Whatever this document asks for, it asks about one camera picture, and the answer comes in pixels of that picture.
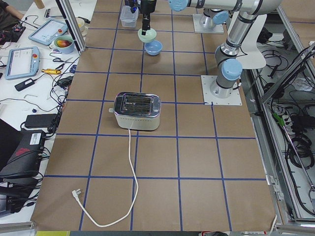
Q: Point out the clear plastic food container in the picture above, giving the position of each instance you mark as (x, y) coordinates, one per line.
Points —
(127, 18)

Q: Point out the teach pendant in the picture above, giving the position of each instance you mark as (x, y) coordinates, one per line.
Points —
(48, 32)
(23, 62)

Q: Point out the white bowl with lemon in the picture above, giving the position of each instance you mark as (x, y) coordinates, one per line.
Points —
(82, 26)

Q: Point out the black scissors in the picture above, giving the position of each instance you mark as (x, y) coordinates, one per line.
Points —
(63, 62)

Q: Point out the cream silver toaster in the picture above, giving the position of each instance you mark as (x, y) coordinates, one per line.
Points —
(137, 111)

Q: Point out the teach pendant far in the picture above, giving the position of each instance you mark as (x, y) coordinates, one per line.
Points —
(48, 32)

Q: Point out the black computer box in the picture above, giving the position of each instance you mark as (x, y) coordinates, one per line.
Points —
(24, 161)

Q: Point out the green bowl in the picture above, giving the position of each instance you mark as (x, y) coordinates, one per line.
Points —
(150, 35)

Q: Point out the aluminium frame post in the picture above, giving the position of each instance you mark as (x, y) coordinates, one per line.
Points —
(73, 28)

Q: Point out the blue bowl with fruit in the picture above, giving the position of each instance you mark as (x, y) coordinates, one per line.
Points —
(63, 44)

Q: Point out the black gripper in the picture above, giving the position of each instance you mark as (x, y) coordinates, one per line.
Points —
(147, 6)

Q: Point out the teach pendant near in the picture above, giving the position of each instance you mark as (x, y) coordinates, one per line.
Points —
(23, 62)

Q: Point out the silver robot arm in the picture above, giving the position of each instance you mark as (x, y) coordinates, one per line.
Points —
(229, 68)
(220, 14)

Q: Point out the black power adapter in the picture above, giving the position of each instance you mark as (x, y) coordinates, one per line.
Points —
(39, 121)

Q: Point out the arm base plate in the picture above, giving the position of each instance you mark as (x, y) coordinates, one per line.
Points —
(204, 24)
(213, 94)

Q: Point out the white chair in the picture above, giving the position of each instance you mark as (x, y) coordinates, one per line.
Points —
(253, 58)

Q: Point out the gold metal tool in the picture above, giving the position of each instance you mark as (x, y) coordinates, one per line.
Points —
(51, 71)

